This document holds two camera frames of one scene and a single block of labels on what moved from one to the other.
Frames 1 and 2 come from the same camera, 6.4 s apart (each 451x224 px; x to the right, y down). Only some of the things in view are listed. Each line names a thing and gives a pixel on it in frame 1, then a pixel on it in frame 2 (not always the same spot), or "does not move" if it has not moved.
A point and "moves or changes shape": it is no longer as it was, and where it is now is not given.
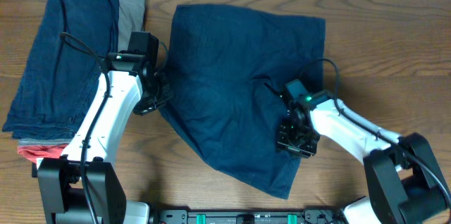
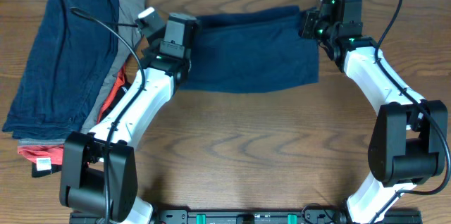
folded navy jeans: x=65 y=64 does not move
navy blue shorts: x=227 y=72 moves or changes shape
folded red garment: x=33 y=152 does not move
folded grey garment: x=132 y=8 does not move
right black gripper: x=284 y=144 → x=311 y=17
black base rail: x=278 y=216 does not move
